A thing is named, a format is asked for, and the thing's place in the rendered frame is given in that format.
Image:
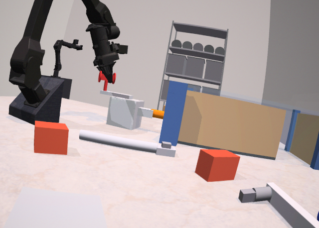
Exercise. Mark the red-orange cube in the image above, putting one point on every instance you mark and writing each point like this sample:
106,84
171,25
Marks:
50,138
217,165

